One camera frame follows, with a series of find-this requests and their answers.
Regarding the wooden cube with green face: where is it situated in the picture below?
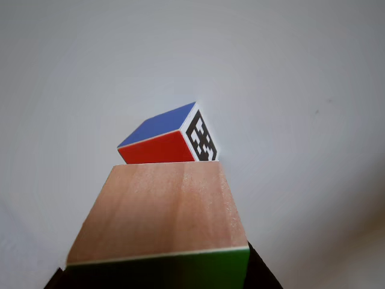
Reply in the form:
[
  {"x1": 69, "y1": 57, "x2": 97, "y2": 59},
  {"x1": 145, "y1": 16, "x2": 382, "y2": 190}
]
[{"x1": 65, "y1": 161, "x2": 251, "y2": 289}]

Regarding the red blue cube with marker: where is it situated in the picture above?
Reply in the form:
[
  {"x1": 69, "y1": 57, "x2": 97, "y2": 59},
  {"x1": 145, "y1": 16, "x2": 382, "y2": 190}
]
[{"x1": 116, "y1": 101, "x2": 220, "y2": 165}]

